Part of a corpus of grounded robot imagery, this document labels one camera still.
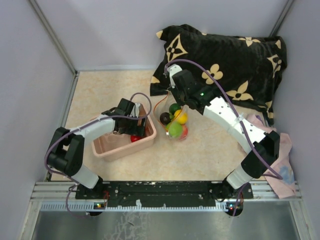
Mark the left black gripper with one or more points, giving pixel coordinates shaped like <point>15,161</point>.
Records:
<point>137,130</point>

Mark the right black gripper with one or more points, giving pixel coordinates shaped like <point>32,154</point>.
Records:
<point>173,90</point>

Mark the dark green avocado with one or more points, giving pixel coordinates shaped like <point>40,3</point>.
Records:
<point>174,107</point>

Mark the yellow lemon fruit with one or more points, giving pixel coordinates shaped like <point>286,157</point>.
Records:
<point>180,117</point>

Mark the clear zip top bag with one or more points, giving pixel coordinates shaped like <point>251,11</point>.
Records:
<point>172,117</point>

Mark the dark purple plum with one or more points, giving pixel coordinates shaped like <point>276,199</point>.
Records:
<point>165,118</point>

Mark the pink plastic bin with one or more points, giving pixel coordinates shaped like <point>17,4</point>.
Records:
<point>110,146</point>

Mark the red apple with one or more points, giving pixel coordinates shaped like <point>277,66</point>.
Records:
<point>184,132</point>

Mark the light green apple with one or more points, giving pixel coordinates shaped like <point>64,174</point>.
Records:
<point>175,130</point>

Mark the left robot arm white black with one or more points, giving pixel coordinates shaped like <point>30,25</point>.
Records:
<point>66,150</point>

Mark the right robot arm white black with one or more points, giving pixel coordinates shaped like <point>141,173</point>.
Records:
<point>261,147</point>

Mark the red mango fruit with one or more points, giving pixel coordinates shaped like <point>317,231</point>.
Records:
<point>134,138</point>

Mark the black floral blanket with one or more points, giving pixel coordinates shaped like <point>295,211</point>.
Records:
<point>249,69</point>

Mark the pink cloth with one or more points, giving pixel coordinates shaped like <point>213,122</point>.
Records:
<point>286,187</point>

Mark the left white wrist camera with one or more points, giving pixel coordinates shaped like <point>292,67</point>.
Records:
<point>135,112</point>

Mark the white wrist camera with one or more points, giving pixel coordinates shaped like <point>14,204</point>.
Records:
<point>135,112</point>
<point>170,72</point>

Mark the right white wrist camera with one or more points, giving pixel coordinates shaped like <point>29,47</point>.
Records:
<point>170,72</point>

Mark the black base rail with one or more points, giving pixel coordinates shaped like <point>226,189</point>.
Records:
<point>155,194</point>

